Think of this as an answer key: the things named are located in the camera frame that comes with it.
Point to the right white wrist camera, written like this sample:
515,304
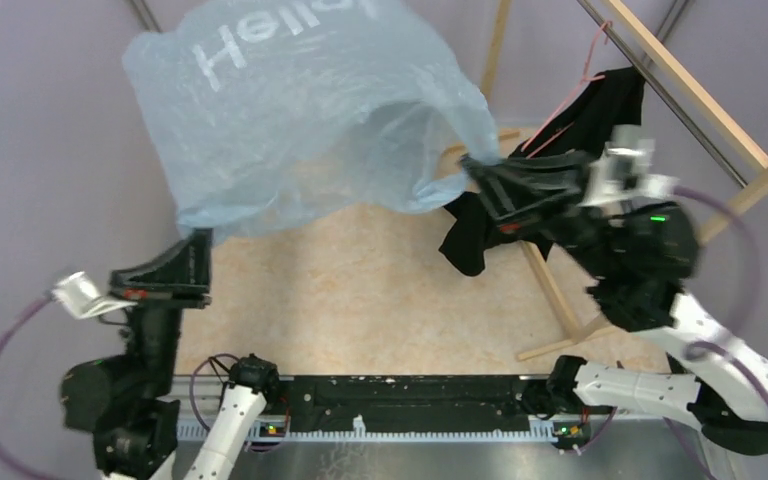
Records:
622,172

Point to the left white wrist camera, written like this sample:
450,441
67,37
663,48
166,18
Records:
82,299

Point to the black printed t-shirt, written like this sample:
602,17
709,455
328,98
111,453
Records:
585,125

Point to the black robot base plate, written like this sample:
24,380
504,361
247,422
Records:
460,404

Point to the metal clothes rail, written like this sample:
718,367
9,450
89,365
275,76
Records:
700,114

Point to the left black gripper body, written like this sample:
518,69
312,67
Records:
158,316

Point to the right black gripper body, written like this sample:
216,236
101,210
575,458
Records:
568,225

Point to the light blue plastic trash bag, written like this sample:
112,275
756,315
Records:
268,115

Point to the pink clothes hanger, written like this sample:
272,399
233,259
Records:
584,79

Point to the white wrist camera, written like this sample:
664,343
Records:
622,172
82,299

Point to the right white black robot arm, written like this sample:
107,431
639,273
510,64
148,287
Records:
626,228

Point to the wooden clothes rack frame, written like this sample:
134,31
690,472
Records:
577,333

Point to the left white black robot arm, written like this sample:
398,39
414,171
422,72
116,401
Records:
121,400

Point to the grey cable duct rail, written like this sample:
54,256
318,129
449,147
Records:
271,430

